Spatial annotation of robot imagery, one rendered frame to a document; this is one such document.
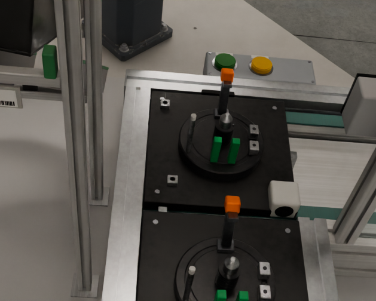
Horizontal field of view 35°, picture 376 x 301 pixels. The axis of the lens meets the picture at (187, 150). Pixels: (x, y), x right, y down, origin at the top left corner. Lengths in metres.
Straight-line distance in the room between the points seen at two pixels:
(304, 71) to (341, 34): 1.74
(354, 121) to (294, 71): 0.42
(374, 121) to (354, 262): 0.30
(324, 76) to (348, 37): 1.58
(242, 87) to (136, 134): 0.23
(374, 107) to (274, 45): 0.65
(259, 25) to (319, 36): 1.46
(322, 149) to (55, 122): 0.50
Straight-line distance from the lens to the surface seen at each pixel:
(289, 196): 0.94
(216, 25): 1.41
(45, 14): 0.66
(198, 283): 0.83
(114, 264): 0.87
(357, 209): 0.88
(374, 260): 1.01
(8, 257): 1.01
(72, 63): 0.58
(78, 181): 0.73
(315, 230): 0.96
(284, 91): 1.14
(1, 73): 0.61
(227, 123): 0.94
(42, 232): 1.03
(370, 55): 2.87
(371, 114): 0.77
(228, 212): 0.81
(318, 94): 1.16
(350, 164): 1.11
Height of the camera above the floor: 1.73
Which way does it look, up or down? 50 degrees down
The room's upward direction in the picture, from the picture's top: 9 degrees clockwise
